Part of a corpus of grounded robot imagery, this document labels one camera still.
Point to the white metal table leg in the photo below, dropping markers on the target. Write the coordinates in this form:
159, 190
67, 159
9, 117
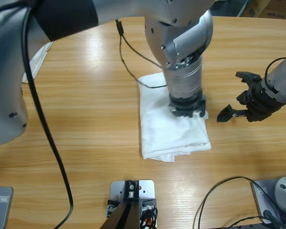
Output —
244, 8

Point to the white block with dark post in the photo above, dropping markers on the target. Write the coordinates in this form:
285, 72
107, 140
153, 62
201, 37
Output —
146, 188

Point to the brown cardboard box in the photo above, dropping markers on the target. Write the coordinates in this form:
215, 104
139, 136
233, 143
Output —
271, 9

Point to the grey base plate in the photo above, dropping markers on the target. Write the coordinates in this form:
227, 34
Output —
262, 198
1, 207

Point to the white T-shirt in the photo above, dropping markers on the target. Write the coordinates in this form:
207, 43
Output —
38, 62
169, 136

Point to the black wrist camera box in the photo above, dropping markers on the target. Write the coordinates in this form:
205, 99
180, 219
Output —
249, 76

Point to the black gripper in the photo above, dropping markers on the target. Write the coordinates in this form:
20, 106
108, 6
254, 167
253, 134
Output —
259, 102
188, 107

